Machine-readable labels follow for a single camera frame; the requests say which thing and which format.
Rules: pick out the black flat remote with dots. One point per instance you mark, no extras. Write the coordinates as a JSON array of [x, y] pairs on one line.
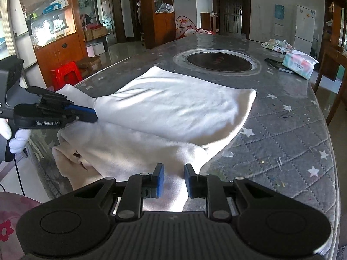
[[278, 65]]

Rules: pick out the dark wooden entrance door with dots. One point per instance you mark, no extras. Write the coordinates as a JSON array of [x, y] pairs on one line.
[[233, 17]]

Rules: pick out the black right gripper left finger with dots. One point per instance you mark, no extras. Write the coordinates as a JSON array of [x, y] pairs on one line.
[[79, 222]]

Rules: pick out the red plastic stool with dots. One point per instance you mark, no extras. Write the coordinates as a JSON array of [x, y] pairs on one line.
[[66, 74]]

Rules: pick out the wooden shelf cabinet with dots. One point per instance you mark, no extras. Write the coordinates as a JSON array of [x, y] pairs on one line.
[[153, 21]]

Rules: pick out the white water dispenser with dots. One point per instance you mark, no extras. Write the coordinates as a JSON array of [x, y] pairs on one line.
[[278, 22]]

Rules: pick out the pastel tissue pack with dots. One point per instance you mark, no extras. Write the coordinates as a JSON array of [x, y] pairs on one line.
[[300, 63]]

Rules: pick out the wooden sideboard with shelves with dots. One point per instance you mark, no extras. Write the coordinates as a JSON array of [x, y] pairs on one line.
[[332, 53]]

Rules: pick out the crumpled patterned cloth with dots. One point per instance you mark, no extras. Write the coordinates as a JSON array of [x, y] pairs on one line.
[[281, 47]]

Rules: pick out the cream white garment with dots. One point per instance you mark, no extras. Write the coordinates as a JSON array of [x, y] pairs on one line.
[[159, 117]]

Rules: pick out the small wooden stool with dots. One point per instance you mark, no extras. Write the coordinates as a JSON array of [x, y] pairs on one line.
[[89, 66]]

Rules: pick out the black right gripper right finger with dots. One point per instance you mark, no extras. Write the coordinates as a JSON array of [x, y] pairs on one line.
[[266, 222]]

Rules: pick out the round black induction cooktop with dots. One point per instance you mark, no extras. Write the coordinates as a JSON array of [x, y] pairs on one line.
[[218, 62]]

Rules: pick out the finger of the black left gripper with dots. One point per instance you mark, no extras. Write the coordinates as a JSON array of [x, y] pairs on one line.
[[50, 98], [36, 116]]

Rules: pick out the white gloved left hand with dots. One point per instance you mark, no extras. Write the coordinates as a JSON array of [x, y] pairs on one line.
[[18, 143]]

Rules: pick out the grey star quilted table cover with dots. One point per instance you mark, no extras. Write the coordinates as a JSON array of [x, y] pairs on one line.
[[290, 150]]

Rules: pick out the white refrigerator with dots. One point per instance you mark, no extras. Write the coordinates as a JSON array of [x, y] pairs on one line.
[[303, 28]]

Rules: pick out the polka dot play tent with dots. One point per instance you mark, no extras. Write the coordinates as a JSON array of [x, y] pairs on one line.
[[185, 27]]

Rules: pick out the glass display cabinet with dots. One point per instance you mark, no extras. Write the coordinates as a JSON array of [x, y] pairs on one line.
[[49, 35]]

